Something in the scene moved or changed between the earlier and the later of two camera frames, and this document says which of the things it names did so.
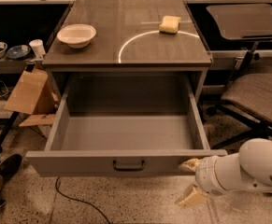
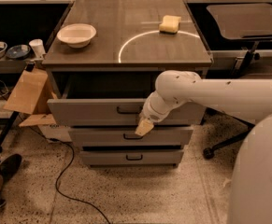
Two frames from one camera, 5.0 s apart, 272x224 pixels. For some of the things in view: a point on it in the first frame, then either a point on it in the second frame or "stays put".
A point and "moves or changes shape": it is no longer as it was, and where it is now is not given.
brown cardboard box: (35, 94) stays put
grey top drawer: (131, 127) moves or changes shape
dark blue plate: (18, 52) stays put
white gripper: (209, 175) to (150, 113)
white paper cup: (37, 46) stays put
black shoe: (8, 166) stays put
